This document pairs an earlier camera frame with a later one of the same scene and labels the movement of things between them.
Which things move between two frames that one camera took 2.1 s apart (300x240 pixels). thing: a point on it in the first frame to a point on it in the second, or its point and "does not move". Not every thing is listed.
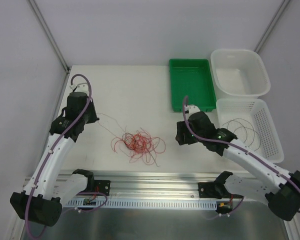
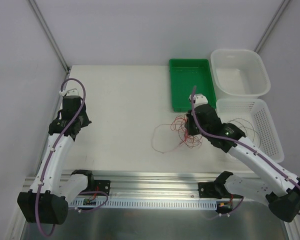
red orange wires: x=140 y=145 to x=168 y=137
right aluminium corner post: x=272 y=25 does not move
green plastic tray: x=192 y=78 does not move
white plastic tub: x=239 y=73 does not move
